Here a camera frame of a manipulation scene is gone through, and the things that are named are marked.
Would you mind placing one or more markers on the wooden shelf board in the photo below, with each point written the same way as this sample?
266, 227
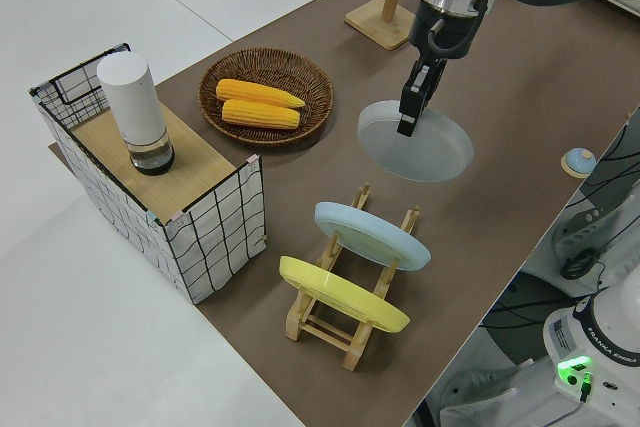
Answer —
195, 172

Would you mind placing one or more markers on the gray plate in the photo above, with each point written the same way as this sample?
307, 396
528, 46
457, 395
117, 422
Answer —
430, 152

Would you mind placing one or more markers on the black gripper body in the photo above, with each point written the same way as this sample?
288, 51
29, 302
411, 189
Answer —
445, 39

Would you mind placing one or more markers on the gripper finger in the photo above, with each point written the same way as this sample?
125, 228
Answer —
412, 102
437, 74

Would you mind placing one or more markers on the wooden mug tree stand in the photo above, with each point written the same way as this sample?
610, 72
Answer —
380, 27

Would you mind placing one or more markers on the yellow corn cob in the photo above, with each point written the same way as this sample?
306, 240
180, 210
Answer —
260, 114
255, 92

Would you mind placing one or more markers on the light blue plate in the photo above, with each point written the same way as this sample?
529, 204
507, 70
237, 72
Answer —
370, 234

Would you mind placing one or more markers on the brown table mat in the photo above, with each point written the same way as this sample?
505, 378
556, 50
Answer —
500, 97

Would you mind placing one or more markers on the white cylinder bottle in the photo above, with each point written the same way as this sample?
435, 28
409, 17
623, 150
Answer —
132, 97

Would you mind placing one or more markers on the grid pattern fabric box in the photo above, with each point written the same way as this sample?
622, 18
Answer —
215, 242

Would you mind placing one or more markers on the woven wicker basket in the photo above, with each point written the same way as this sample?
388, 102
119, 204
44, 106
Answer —
265, 67

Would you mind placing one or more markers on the wooden plate rack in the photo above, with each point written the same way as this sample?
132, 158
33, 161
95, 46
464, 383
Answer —
325, 334

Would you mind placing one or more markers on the yellow plate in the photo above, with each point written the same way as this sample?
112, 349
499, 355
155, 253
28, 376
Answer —
340, 294

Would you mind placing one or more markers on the blue call bell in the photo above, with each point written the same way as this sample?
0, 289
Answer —
578, 161

